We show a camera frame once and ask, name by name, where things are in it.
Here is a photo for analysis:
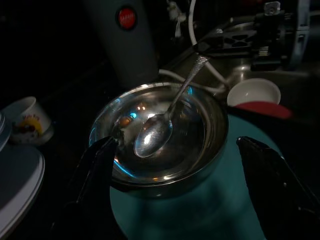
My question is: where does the thick white hose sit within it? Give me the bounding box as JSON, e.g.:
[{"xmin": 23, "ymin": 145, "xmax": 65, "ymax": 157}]
[{"xmin": 187, "ymin": 0, "xmax": 231, "ymax": 91}]

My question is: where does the silver patterned spoon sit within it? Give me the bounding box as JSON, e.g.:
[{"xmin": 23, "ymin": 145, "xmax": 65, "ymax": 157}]
[{"xmin": 133, "ymin": 54, "xmax": 210, "ymax": 159}]

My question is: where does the red flat lid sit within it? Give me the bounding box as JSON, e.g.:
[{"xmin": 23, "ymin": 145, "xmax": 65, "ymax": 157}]
[{"xmin": 233, "ymin": 100, "xmax": 294, "ymax": 121}]

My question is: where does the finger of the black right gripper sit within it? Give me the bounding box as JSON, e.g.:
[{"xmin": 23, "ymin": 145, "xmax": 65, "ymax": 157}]
[
  {"xmin": 199, "ymin": 22, "xmax": 257, "ymax": 42},
  {"xmin": 193, "ymin": 29, "xmax": 259, "ymax": 55}
]

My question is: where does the grey water filter cylinder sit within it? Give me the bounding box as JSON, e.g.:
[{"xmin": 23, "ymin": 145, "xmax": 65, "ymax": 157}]
[{"xmin": 84, "ymin": 0, "xmax": 161, "ymax": 89}]

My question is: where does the white cup with cartoon print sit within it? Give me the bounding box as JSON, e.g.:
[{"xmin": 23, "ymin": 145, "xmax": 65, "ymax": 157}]
[{"xmin": 9, "ymin": 96, "xmax": 55, "ymax": 147}]

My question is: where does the chrome sink faucet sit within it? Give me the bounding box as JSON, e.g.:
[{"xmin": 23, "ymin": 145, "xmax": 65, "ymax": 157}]
[{"xmin": 165, "ymin": 0, "xmax": 187, "ymax": 39}]

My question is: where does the stainless steel bowl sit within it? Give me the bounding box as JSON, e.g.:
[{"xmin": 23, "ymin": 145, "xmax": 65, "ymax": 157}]
[{"xmin": 88, "ymin": 81, "xmax": 230, "ymax": 200}]

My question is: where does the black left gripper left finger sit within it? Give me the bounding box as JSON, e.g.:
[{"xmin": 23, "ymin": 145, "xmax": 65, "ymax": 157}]
[{"xmin": 49, "ymin": 135, "xmax": 120, "ymax": 240}]

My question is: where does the light blue plate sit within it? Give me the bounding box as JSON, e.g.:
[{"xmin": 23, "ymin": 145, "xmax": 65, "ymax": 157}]
[{"xmin": 109, "ymin": 113, "xmax": 284, "ymax": 240}]

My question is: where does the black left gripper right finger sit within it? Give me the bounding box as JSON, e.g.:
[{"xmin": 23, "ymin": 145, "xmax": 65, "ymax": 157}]
[{"xmin": 235, "ymin": 135, "xmax": 320, "ymax": 240}]

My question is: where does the white stacked plastic container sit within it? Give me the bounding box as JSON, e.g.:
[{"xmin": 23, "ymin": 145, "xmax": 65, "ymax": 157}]
[{"xmin": 0, "ymin": 102, "xmax": 46, "ymax": 240}]

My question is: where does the small white bowl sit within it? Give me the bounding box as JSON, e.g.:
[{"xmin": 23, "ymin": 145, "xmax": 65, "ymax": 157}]
[{"xmin": 226, "ymin": 77, "xmax": 282, "ymax": 107}]

